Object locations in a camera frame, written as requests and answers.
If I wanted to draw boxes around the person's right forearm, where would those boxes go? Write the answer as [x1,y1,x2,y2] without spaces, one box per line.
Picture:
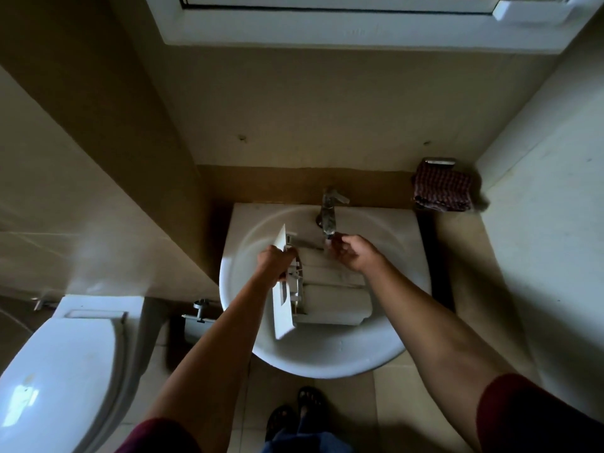
[366,264,520,451]

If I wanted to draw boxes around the white ceramic sink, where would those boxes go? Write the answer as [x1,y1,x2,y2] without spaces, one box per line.
[218,202,433,379]

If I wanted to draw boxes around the metal faucet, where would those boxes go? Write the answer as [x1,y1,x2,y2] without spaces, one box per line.
[316,188,351,240]

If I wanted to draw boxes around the metal toilet paper holder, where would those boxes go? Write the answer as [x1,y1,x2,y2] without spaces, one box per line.
[181,298,223,343]

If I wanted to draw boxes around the white framed mirror cabinet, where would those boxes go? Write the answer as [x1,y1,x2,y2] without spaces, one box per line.
[143,0,604,55]

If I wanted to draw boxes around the person's left hand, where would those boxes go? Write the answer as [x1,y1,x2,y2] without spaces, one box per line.
[254,245,299,286]

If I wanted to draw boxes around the red checkered cloth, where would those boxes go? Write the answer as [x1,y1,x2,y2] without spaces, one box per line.
[413,162,474,213]

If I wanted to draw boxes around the person's right hand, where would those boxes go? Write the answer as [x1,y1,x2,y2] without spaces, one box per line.
[326,234,386,275]

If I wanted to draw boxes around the white toilet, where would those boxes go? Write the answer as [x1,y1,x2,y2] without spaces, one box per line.
[0,294,147,453]

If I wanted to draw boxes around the dark red shirt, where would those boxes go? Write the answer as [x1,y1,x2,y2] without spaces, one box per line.
[115,372,604,453]

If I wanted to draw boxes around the blue jeans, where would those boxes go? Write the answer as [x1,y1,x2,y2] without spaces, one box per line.
[262,410,355,453]

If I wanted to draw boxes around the black right sandal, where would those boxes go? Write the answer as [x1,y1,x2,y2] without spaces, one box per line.
[296,386,329,420]

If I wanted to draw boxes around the person's left forearm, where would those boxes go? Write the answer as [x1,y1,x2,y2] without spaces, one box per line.
[141,273,279,453]

